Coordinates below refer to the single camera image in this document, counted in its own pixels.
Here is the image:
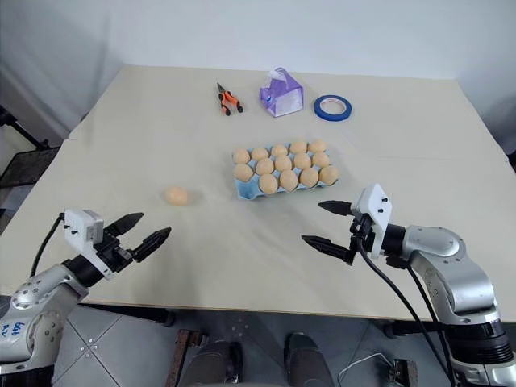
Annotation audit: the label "blue tape roll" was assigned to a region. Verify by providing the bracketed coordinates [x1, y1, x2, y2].
[314, 94, 354, 121]

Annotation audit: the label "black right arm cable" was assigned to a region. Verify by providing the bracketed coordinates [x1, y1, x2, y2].
[357, 239, 451, 387]
[405, 260, 459, 387]

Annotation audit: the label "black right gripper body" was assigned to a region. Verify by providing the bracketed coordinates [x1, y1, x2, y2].
[347, 214, 378, 265]

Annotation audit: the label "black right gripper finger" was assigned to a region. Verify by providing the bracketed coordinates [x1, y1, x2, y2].
[317, 199, 356, 217]
[301, 235, 352, 263]

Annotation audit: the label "dark rounded shape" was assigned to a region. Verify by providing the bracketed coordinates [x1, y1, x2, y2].
[283, 331, 331, 387]

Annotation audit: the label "rusty metal bracket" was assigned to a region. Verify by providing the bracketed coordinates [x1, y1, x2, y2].
[173, 328, 205, 387]
[391, 357, 419, 387]

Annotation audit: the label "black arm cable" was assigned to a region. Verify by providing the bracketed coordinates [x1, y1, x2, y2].
[357, 239, 451, 387]
[29, 212, 68, 279]
[405, 260, 459, 387]

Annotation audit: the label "purple tissue pack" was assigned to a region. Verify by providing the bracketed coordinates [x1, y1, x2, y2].
[259, 67, 304, 119]

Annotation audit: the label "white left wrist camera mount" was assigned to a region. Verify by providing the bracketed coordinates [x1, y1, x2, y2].
[63, 208, 114, 281]

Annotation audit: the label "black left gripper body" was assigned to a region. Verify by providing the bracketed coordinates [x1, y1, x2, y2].
[94, 226, 136, 274]

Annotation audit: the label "black table leg bracket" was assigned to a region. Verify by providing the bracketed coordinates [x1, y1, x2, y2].
[381, 320, 406, 340]

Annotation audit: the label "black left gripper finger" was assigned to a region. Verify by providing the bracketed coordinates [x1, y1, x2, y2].
[105, 212, 145, 239]
[132, 227, 173, 264]

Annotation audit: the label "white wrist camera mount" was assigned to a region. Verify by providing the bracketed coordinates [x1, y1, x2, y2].
[349, 183, 394, 260]
[63, 208, 114, 281]

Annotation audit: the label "white floor cable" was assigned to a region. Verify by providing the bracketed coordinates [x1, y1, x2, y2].
[337, 348, 390, 385]

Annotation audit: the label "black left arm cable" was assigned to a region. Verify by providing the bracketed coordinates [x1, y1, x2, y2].
[29, 212, 68, 279]

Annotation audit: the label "black stand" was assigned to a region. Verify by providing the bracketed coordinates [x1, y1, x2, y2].
[0, 105, 50, 151]

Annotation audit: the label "black table frame bar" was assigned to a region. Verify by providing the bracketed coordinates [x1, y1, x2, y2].
[75, 302, 177, 328]

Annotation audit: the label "blue egg carton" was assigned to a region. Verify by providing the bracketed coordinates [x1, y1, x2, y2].
[232, 141, 340, 201]

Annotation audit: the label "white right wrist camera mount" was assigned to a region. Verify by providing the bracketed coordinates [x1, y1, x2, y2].
[349, 183, 394, 260]

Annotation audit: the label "black mesh shelf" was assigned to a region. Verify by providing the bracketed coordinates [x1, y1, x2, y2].
[0, 148, 62, 189]

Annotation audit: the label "orange and black pliers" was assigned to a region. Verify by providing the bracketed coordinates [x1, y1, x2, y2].
[216, 82, 245, 117]

